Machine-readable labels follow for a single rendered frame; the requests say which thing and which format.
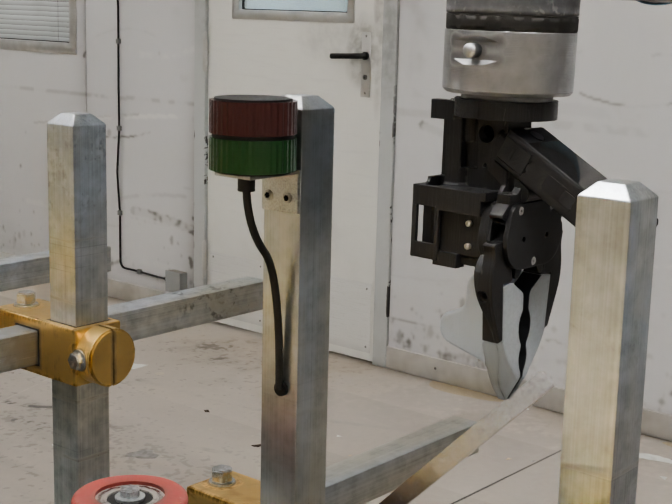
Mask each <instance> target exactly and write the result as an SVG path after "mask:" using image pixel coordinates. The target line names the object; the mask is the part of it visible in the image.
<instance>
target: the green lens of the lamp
mask: <svg viewBox="0 0 672 504"><path fill-rule="evenodd" d="M209 170H211V171H215V172H220V173H228V174H240V175H275V174H286V173H291V172H295V171H296V170H297V137H296V136H294V138H293V139H290V140H282V141H235V140H224V139H218V138H213V137H212V135H209Z"/></svg>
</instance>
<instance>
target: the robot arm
mask: <svg viewBox="0 0 672 504"><path fill-rule="evenodd" d="M580 2H581V0H447V1H446V28H445V36H444V57H443V78H442V87H443V88H444V89H445V90H446V91H448V92H452V93H460V94H461V96H455V97H454V98H451V99H442V98H433V99H432V100H431V118H437V119H444V131H443V151H442V172H441V174H439V175H432V176H428V179H427V181H426V182H422V183H415V184H413V202H412V224H411V247H410V255H411V256H416V257H421V258H426V259H431V260H433V261H432V264H434V265H440V266H445V267H450V268H455V269H456V268H460V267H464V265H468V266H473V267H475V270H474V275H473V276H472V277H471V278H470V279H469V281H468V284H467V292H466V302H465V304H464V306H463V307H461V308H458V309H455V310H452V311H449V312H446V313H445V314H443V316H442V317H441V321H440V331H441V334H442V336H443V337H444V339H445V340H446V341H447V342H449V343H450V344H452V345H454V346H456V347H458V348H459V349H461V350H463V351H465V352H467V353H468V354H470V355H472V356H474V357H476V358H477V359H479V360H481V361H483V362H484V363H485V366H486V367H487V371H488V375H489V379H490V382H491V385H492V387H493V389H494V391H495V393H496V395H497V397H498V399H502V400H507V398H508V397H509V396H510V395H511V394H512V393H514V392H515V391H516V390H517V388H518V387H519V385H520V384H521V382H522V381H523V379H524V378H525V376H526V374H527V372H528V370H529V367H530V365H531V363H532V361H533V358H534V356H535V354H536V352H537V349H538V347H539V344H540V342H541V339H542V335H543V332H544V328H545V327H546V326H547V325H548V321H549V317H550V314H551V310H552V306H553V303H554V299H555V296H556V292H557V288H558V284H559V278H560V271H561V240H562V234H563V230H562V221H561V218H562V216H563V217H564V218H565V219H566V220H567V221H569V222H570V223H571V224H572V225H573V226H575V225H576V209H577V196H578V195H579V194H580V193H581V192H583V191H584V190H586V189H587V188H589V187H590V186H592V185H593V184H595V183H596V182H598V181H602V180H607V178H606V177H605V176H604V175H602V174H601V173H600V172H598V171H597V170H596V169H595V168H593V167H592V166H591V165H590V164H588V163H587V162H586V161H585V160H583V159H582V158H581V157H580V156H578V155H577V154H576V153H575V152H573V151H572V150H571V149H570V148H568V147H567V146H566V145H565V144H563V143H562V142H561V141H560V140H558V139H557V138H556V137H555V136H553V135H552V134H551V133H549V132H548V131H547V130H546V129H544V128H543V127H537V128H531V122H547V121H555V120H557V119H558V104H559V101H558V100H555V99H553V98H554V97H567V96H570V95H571V94H572V93H573V91H574V77H575V63H576V49H577V35H578V33H577V32H578V25H579V19H578V18H579V17H577V16H580ZM419 205H424V211H423V233H422V241H418V240H417V236H418V214H419ZM522 269H524V270H522Z"/></svg>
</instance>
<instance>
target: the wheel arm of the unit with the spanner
mask: <svg viewBox="0 0 672 504"><path fill-rule="evenodd" d="M476 423H477V422H476V421H472V420H469V419H465V418H461V417H458V416H452V417H449V418H447V419H444V420H442V421H440V422H437V423H435V424H432V425H430V426H427V427H425V428H422V429H420V430H417V431H415V432H412V433H410V434H407V435H405V436H402V437H400V438H397V439H395V440H392V441H390V442H387V443H385V444H382V445H380V446H377V447H375V448H372V449H370V450H367V451H365V452H362V453H360V454H357V455H355V456H352V457H350V458H348V459H345V460H343V461H340V462H338V463H335V464H333V465H330V466H328V467H326V482H325V504H365V503H367V502H369V501H372V500H374V499H376V498H378V497H380V496H383V495H385V494H387V493H389V492H392V491H394V490H395V489H397V488H398V487H399V486H400V485H401V484H402V483H404V482H405V481H406V480H407V479H408V478H410V477H411V476H412V475H413V474H415V473H416V472H417V471H418V470H419V469H421V468H422V467H423V466H424V465H426V464H427V463H428V462H429V461H430V460H432V459H433V458H434V457H435V456H437V455H438V454H439V453H440V452H441V451H443V450H444V449H445V448H446V447H448V446H449V445H450V444H451V443H453V442H454V441H455V440H456V439H457V438H459V437H460V436H461V435H462V434H464V433H465V432H466V431H467V430H468V429H470V428H471V427H472V426H473V425H475V424H476Z"/></svg>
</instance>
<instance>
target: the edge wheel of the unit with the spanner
mask: <svg viewBox="0 0 672 504"><path fill-rule="evenodd" d="M71 504H188V495H187V492H186V490H185V489H184V488H183V487H182V486H181V485H179V484H178V483H176V482H174V481H172V480H169V479H166V478H162V477H157V476H151V475H119V476H112V477H107V478H102V479H99V480H95V481H93V482H90V483H88V484H86V485H84V486H82V487H81V488H80V489H78V490H77V491H76V492H75V493H74V495H73V497H72V500H71Z"/></svg>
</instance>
